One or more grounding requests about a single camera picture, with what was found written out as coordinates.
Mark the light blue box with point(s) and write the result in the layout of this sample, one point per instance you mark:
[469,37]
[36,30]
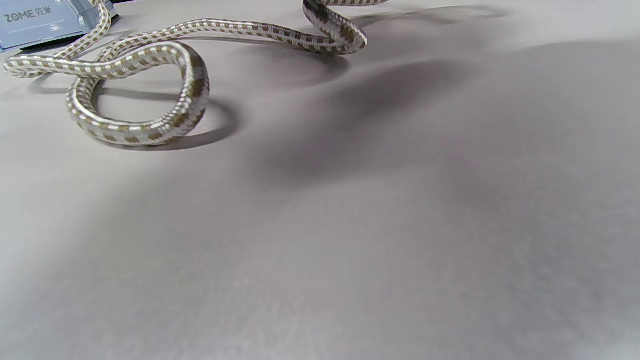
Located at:
[40,22]

